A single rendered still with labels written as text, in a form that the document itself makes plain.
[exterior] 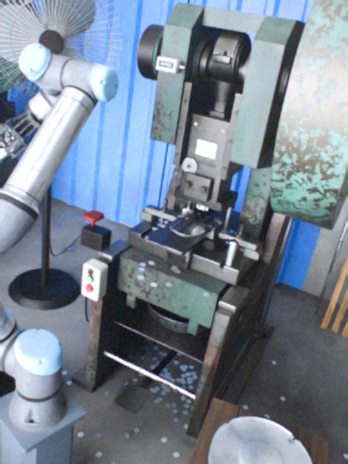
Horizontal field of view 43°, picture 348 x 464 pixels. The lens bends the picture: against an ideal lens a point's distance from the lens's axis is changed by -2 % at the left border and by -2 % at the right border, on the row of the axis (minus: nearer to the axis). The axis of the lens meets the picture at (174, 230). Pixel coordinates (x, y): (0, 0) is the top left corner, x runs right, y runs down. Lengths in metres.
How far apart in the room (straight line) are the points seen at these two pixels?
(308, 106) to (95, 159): 2.37
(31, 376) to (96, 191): 2.34
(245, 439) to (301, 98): 0.96
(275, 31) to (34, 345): 1.09
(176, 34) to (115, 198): 1.94
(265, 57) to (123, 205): 2.09
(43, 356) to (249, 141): 0.86
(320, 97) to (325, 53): 0.09
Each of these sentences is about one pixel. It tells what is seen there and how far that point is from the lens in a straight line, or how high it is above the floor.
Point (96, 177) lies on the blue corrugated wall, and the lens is 3.32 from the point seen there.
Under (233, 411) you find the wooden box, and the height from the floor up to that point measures 0.35.
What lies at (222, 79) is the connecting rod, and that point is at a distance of 1.51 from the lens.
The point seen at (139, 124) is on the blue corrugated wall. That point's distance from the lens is 3.05.
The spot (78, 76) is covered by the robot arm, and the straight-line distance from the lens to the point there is 0.99.
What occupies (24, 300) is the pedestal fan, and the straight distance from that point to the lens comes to 2.44.
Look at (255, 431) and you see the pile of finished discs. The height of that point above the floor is 0.39.
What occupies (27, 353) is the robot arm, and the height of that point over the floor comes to 0.68.
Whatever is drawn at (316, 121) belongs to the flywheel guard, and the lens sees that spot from 1.08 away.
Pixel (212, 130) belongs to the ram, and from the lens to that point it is 1.50.
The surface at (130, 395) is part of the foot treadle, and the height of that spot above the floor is 0.16.
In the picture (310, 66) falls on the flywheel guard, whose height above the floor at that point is 1.40.
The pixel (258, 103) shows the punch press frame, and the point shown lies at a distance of 1.40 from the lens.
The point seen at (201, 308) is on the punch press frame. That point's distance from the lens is 1.55.
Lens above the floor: 1.45
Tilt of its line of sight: 25 degrees down
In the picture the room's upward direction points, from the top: 9 degrees clockwise
